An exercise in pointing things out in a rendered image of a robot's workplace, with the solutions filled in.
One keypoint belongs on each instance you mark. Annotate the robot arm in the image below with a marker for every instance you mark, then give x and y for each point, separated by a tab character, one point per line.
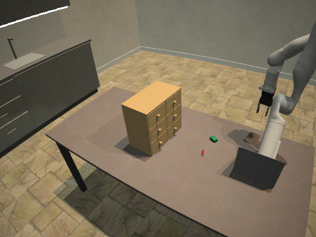
302	73

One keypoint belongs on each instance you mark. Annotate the small brown wooden chest of drawers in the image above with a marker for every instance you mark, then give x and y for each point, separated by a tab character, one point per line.
136	110

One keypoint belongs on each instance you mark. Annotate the wooden drawer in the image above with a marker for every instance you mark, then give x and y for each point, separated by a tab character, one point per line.
174	127
156	115
158	129
173	115
173	101
159	142

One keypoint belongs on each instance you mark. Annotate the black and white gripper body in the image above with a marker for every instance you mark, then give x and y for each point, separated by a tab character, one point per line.
268	90

